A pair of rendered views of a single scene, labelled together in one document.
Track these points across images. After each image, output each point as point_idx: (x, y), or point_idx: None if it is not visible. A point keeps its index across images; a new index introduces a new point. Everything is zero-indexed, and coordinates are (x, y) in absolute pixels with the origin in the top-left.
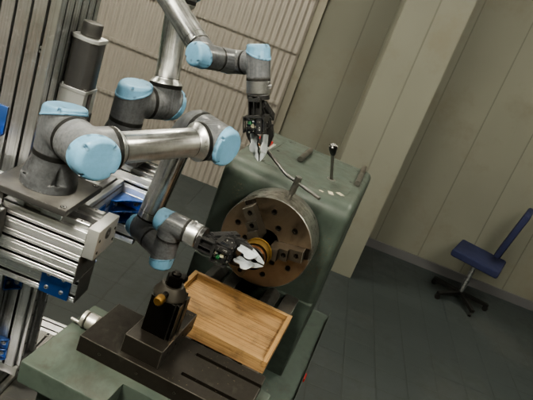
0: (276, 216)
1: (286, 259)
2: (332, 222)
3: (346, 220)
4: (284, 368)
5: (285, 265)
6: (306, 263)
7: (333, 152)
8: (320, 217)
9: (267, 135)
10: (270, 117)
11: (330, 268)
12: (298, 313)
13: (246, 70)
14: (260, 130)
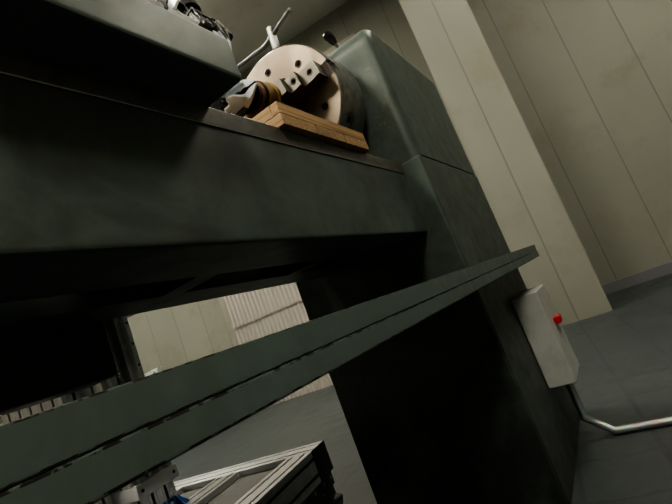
0: (272, 73)
1: (299, 81)
2: (355, 52)
3: (365, 36)
4: (466, 263)
5: (320, 106)
6: (335, 77)
7: (331, 38)
8: (341, 63)
9: (219, 31)
10: (211, 18)
11: (455, 164)
12: (415, 178)
13: (163, 4)
14: (197, 19)
